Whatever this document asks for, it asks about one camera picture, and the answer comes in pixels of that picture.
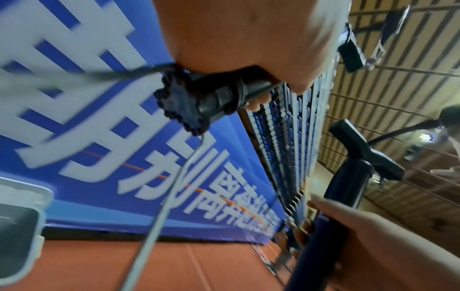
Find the person's left hand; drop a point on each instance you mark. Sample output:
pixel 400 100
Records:
pixel 244 34

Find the person's right hand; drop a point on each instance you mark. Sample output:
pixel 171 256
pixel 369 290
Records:
pixel 395 255

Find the clear plastic storage bin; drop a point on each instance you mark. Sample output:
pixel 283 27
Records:
pixel 18 227

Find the rows of blue spectator seats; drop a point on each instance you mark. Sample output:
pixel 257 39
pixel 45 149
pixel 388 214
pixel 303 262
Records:
pixel 287 136

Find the blue printed barrier board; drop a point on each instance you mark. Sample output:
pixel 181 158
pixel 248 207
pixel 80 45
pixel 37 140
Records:
pixel 90 156

